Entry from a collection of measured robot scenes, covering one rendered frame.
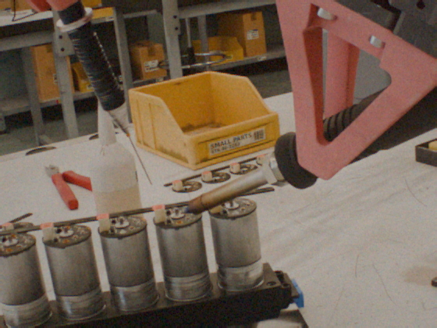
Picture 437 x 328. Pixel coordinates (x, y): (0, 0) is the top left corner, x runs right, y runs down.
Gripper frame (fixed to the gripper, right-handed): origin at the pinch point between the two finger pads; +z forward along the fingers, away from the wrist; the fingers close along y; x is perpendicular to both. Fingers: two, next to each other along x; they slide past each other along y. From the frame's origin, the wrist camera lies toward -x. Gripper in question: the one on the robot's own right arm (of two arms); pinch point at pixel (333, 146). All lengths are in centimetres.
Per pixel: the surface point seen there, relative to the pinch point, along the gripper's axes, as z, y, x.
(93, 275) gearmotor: 11.5, 3.2, -7.6
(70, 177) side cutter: 25.0, -15.1, -25.3
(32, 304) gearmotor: 13.2, 5.7, -9.0
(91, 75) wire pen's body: 1.1, 3.7, -9.8
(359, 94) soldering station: 14.1, -36.7, -10.6
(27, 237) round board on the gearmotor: 11.0, 4.5, -11.2
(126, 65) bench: 145, -221, -176
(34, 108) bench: 164, -178, -190
